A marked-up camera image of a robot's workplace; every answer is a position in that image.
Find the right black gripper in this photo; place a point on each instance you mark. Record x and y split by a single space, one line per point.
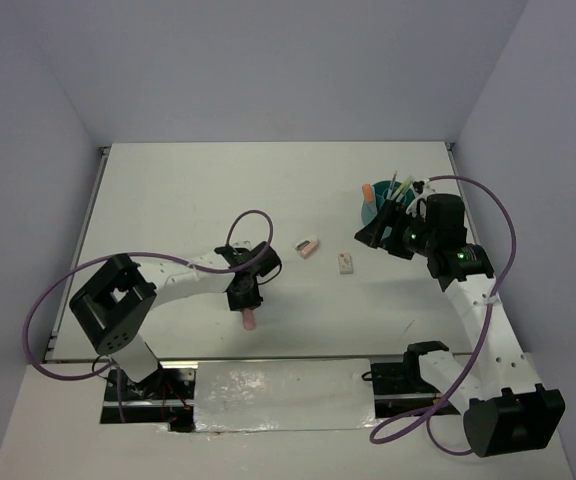
393 214

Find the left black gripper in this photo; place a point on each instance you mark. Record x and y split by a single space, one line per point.
252 301

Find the grey highlighter orange cap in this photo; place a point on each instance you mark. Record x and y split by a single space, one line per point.
369 198

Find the white eraser with label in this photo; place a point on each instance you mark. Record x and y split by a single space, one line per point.
345 264

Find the yellow thin highlighter pen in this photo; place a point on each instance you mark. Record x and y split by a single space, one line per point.
402 199

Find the pink white correction tape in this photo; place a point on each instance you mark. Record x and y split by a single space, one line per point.
306 246

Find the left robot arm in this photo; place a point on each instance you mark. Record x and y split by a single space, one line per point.
113 304

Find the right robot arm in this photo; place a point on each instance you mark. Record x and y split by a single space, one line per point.
503 405

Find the teal round organizer container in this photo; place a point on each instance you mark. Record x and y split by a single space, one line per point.
380 189

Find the silver foil sheet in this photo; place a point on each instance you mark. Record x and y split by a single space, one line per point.
291 395

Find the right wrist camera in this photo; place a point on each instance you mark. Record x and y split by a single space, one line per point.
423 189

